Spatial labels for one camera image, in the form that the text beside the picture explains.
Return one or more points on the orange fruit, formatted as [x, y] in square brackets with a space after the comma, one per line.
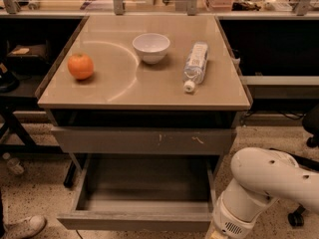
[80, 66]

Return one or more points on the black office chair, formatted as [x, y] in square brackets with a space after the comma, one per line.
[310, 123]

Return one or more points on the grey drawer cabinet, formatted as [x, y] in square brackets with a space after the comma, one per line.
[124, 91]

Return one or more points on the white sneaker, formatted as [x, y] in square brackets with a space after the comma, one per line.
[25, 228]

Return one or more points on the white ceramic bowl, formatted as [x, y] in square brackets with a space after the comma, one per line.
[151, 47]

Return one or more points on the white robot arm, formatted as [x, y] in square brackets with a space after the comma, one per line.
[259, 178]

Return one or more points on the small bottle on floor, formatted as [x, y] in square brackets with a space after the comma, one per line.
[13, 163]

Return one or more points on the black table frame left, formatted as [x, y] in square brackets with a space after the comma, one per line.
[12, 120]

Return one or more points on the grey drawer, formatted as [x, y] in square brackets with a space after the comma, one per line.
[137, 140]
[143, 193]

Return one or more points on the clear plastic water bottle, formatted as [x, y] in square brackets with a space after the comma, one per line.
[195, 66]

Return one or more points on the yellow foam-covered gripper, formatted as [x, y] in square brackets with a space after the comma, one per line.
[229, 220]

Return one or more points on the grey top drawer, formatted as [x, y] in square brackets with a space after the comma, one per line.
[137, 140]

